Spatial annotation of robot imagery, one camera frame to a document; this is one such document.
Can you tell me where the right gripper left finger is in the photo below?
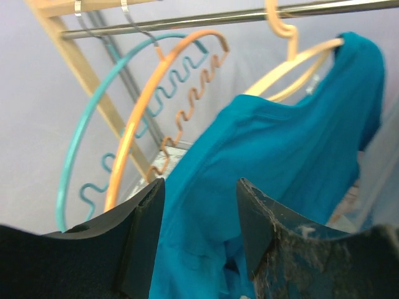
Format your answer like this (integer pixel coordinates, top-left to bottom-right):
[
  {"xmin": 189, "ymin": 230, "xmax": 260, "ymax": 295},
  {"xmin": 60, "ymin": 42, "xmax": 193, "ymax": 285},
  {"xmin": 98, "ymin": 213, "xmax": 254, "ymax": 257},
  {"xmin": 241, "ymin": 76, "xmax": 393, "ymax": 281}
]
[{"xmin": 1, "ymin": 179, "xmax": 165, "ymax": 298}]

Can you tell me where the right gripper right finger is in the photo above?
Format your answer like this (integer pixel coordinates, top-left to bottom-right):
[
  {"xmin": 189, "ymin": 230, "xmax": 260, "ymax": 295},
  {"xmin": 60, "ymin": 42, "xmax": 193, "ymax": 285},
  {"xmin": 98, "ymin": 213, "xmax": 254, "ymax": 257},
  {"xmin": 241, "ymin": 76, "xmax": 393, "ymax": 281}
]
[{"xmin": 236, "ymin": 179, "xmax": 398, "ymax": 298}]

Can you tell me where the orange hanger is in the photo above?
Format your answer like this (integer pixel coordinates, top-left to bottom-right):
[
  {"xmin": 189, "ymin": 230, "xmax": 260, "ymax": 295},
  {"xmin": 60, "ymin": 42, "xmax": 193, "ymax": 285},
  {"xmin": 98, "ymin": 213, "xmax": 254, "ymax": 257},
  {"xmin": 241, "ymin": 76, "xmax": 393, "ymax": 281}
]
[{"xmin": 103, "ymin": 0, "xmax": 231, "ymax": 213}]

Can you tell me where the light blue hanger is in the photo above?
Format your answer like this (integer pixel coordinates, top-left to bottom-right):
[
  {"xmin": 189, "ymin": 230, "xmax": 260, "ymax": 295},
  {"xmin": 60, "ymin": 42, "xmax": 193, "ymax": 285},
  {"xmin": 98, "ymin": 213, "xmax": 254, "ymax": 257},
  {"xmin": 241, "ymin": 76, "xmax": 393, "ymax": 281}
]
[{"xmin": 55, "ymin": 0, "xmax": 209, "ymax": 233}]

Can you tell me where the white t shirt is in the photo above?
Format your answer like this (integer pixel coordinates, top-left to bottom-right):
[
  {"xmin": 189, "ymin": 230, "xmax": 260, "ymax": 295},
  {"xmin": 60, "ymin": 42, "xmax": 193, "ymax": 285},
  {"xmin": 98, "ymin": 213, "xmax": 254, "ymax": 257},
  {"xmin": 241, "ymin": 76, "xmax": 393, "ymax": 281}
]
[{"xmin": 327, "ymin": 103, "xmax": 398, "ymax": 233}]

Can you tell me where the teal t shirt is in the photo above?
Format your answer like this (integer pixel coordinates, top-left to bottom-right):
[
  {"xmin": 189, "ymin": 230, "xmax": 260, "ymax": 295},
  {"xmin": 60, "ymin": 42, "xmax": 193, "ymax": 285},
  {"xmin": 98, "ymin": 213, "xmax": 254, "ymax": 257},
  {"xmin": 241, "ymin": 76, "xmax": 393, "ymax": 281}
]
[{"xmin": 149, "ymin": 32, "xmax": 385, "ymax": 298}]

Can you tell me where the cream wooden hanger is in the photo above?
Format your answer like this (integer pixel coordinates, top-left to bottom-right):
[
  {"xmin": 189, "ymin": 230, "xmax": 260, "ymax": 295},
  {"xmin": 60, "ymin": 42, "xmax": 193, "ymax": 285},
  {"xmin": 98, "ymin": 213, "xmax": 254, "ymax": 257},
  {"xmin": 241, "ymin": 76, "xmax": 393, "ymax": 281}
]
[{"xmin": 245, "ymin": 1, "xmax": 344, "ymax": 102}]

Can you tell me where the wooden clothes rack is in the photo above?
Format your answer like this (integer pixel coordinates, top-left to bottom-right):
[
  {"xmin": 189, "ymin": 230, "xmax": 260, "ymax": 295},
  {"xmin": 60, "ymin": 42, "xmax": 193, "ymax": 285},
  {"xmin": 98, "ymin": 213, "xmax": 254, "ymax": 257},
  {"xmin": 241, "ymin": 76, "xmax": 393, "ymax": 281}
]
[{"xmin": 24, "ymin": 0, "xmax": 399, "ymax": 181}]

